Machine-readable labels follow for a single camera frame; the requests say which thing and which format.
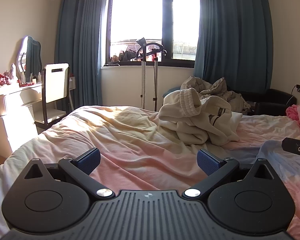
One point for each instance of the dark framed window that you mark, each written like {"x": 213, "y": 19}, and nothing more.
{"x": 167, "y": 17}

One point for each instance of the wavy edged mirror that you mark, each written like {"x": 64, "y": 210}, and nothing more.
{"x": 31, "y": 60}

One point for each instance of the garment steamer stand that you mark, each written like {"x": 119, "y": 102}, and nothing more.
{"x": 155, "y": 80}

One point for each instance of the small white side table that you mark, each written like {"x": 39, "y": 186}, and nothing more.
{"x": 72, "y": 85}

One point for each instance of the black armchair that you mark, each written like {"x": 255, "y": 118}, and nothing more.
{"x": 272, "y": 101}

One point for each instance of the white dresser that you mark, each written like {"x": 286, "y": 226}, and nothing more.
{"x": 5, "y": 110}

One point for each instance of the cream sweatshirt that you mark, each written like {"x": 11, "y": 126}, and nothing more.
{"x": 190, "y": 120}

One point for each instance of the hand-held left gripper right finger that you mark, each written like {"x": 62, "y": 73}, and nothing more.
{"x": 208, "y": 162}

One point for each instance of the red ornament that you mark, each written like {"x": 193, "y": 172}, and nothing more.
{"x": 2, "y": 78}

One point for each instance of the white backed chair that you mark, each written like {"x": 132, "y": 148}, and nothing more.
{"x": 56, "y": 85}

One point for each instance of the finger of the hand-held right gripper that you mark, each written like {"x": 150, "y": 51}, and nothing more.
{"x": 293, "y": 146}

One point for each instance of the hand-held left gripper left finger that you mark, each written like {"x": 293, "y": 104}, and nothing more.
{"x": 88, "y": 160}

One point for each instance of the beige crumpled quilt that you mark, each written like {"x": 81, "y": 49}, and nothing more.
{"x": 215, "y": 87}

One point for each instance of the blue curtain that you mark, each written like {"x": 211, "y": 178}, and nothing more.
{"x": 235, "y": 30}
{"x": 80, "y": 42}

